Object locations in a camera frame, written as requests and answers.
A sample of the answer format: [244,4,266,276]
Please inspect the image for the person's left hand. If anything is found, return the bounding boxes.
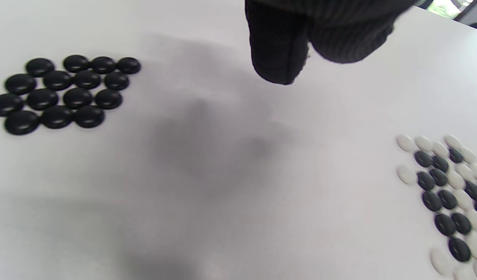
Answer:
[244,0,418,85]

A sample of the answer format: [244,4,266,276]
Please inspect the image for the group of black Go stones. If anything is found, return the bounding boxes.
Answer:
[0,54,142,136]

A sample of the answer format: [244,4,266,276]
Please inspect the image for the pile of mixed Go stones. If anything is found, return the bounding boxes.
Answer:
[395,134,477,280]

